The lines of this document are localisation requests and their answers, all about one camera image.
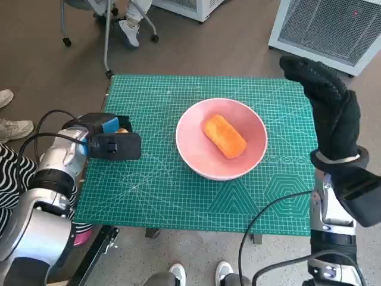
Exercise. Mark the pink bowl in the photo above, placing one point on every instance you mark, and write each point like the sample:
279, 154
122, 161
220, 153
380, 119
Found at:
193, 149

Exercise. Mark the grey table bracket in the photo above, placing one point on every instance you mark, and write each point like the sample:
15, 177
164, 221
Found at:
152, 232
257, 239

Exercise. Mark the black metal frame rail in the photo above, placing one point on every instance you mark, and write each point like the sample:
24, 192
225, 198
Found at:
95, 256

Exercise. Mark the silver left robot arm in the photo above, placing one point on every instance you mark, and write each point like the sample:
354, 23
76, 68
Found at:
56, 155

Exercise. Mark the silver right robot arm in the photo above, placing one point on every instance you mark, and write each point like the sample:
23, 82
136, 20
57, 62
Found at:
330, 208

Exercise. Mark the person's beige shoe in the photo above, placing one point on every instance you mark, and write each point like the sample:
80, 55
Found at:
15, 131
5, 99

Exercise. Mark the round toy bread bun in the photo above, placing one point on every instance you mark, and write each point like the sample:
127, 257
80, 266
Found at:
122, 130

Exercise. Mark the grey leg with white shoe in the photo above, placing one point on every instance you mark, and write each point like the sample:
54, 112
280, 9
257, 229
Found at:
224, 271
177, 272

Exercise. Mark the seated person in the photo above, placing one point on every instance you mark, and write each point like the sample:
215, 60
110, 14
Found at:
131, 26

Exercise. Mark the white appliance with glass front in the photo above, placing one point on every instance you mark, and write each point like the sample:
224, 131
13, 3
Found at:
202, 12

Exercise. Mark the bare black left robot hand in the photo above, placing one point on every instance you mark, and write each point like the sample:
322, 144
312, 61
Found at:
110, 125

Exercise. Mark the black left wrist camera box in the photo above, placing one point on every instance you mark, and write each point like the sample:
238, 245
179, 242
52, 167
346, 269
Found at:
119, 146

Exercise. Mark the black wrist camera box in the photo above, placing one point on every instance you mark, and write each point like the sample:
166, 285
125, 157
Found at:
119, 146
357, 196

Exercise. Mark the grey metal leg pole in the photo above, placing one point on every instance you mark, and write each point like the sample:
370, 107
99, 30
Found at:
106, 44

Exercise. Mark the green cutting mat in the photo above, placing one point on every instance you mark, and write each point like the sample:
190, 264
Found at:
178, 202

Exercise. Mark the long orange toy bread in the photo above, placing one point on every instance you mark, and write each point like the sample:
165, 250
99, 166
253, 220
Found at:
224, 135

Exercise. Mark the white mesh-front cabinet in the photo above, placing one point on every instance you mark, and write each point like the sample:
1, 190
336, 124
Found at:
321, 24

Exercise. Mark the person in striped clothing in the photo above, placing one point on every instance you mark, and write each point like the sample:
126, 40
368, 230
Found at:
12, 167

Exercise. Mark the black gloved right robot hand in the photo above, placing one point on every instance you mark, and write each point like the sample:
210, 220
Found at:
336, 125

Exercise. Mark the grey wheeled chair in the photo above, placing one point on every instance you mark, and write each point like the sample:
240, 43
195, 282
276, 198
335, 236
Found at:
77, 3

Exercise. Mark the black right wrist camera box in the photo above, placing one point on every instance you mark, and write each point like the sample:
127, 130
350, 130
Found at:
357, 196

